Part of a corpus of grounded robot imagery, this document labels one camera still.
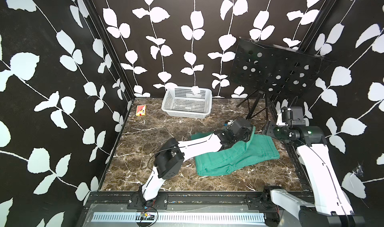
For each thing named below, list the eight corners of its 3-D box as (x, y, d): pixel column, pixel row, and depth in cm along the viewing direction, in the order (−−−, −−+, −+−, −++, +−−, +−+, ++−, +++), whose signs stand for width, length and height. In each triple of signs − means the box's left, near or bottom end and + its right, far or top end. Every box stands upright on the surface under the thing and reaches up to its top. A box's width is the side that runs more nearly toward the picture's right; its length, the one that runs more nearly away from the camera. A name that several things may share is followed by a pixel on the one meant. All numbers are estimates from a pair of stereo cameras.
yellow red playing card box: (136, 116, 111) (135, 114, 110) (137, 107, 117) (136, 105, 116) (145, 115, 112) (144, 113, 111) (146, 106, 118) (145, 104, 117)
